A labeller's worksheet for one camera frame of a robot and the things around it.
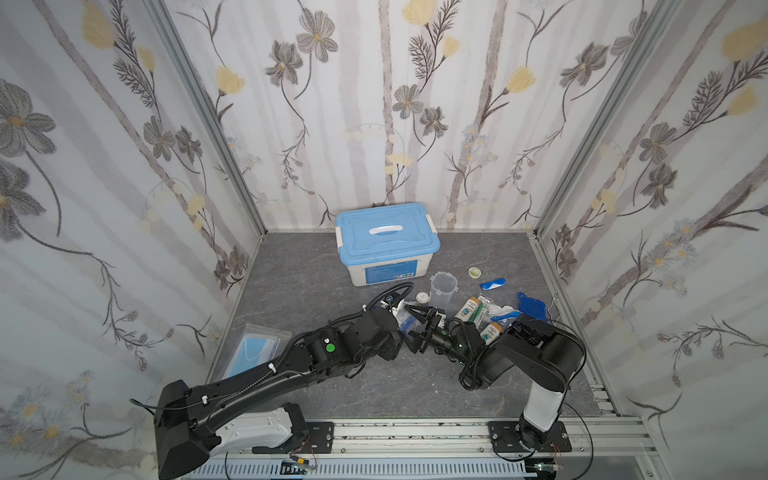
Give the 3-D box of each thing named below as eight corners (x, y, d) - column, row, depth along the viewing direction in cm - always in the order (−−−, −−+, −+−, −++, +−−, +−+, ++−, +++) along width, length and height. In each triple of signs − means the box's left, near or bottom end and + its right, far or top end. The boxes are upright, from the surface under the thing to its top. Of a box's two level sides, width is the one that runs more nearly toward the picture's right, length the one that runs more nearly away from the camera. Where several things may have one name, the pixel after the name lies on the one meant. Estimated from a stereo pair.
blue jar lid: (511, 306, 102) (513, 303, 100) (517, 293, 105) (519, 290, 103) (544, 323, 97) (547, 320, 96) (550, 309, 101) (552, 306, 99)
